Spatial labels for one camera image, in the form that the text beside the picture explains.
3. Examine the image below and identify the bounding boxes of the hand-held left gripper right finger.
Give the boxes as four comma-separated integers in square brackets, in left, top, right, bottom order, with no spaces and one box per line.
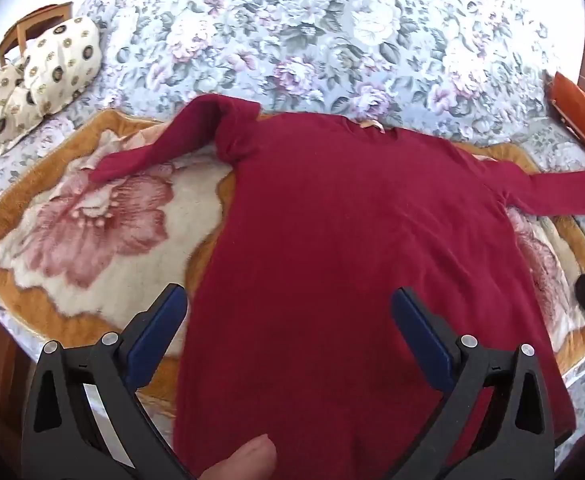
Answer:
[377,287,559,480]

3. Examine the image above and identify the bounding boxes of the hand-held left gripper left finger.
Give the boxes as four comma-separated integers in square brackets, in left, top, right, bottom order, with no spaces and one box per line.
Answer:
[21,283,196,480]

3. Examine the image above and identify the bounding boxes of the dark red sweater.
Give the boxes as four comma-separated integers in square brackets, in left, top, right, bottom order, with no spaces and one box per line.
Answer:
[90,94,585,480]

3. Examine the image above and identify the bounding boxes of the person's left hand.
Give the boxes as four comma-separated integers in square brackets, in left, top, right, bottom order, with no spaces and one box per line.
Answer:
[200,434,278,480]

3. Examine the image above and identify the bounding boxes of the orange-bordered flower blanket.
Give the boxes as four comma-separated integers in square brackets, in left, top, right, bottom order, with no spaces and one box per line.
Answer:
[0,109,585,417]

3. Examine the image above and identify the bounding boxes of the floral bedspread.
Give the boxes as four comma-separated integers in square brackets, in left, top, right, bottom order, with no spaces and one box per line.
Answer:
[0,0,585,431]

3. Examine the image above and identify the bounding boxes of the wooden chair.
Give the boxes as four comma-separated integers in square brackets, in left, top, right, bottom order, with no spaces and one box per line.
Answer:
[0,2,76,62]

